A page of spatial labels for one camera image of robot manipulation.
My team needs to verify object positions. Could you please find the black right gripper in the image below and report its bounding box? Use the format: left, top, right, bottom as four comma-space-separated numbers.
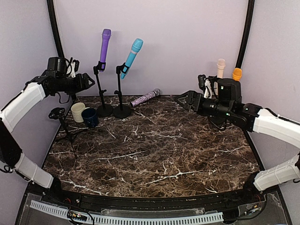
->
175, 90, 233, 119

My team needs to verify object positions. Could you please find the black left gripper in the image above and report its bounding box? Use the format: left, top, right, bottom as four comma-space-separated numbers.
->
53, 73, 95, 95

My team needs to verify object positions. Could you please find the rhinestone silver-head microphone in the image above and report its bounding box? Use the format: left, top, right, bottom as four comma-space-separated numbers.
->
130, 89, 162, 107

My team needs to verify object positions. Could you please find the black stand holding purple microphone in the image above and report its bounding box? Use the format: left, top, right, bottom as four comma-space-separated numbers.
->
93, 61, 113, 117

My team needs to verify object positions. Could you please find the black tripod shock-mount stand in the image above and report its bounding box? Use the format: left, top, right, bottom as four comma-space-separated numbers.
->
48, 107, 90, 159

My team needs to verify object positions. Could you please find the purple microphone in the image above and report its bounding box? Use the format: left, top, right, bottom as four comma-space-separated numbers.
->
99, 29, 111, 71

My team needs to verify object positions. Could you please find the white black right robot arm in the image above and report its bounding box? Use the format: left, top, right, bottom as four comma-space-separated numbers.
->
174, 75, 300, 203

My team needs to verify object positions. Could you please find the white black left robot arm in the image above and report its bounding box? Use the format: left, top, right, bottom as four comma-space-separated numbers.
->
0, 57, 95, 204

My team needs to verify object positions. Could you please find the black stand holding blue microphone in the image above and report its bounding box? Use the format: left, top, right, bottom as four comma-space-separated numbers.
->
113, 63, 131, 119

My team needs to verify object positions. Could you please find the cream white microphone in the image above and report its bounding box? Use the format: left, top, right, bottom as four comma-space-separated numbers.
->
217, 59, 226, 78

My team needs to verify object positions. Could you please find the orange microphone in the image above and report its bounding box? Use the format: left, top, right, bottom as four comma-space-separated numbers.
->
232, 68, 242, 81

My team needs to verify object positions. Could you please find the light blue microphone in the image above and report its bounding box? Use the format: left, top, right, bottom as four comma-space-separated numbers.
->
120, 38, 143, 79

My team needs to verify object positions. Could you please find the white paper cup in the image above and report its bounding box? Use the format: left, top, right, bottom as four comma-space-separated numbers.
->
71, 102, 86, 123

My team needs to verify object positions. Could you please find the dark blue cup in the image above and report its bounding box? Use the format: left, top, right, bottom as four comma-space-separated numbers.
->
81, 108, 98, 128

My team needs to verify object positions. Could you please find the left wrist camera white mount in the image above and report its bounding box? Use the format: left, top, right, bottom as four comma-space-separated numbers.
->
67, 57, 80, 78

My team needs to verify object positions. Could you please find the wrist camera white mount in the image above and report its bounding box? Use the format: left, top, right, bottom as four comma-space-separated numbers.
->
198, 75, 215, 98
67, 57, 80, 78

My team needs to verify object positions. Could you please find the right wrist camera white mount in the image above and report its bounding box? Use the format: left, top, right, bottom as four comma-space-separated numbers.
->
198, 75, 215, 98

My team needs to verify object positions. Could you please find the black left corner frame post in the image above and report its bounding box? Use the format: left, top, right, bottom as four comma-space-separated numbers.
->
46, 0, 65, 57

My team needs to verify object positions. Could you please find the black corner frame post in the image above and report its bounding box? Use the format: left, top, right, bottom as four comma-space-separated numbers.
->
46, 0, 65, 57
235, 0, 255, 69

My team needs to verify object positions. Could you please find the black right corner frame post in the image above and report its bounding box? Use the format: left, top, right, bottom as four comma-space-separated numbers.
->
235, 0, 255, 69

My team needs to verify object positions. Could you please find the black front table rail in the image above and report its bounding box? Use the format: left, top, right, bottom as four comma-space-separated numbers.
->
32, 188, 266, 211

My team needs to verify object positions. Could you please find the white slotted cable duct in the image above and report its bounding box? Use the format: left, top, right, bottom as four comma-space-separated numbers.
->
30, 200, 224, 225

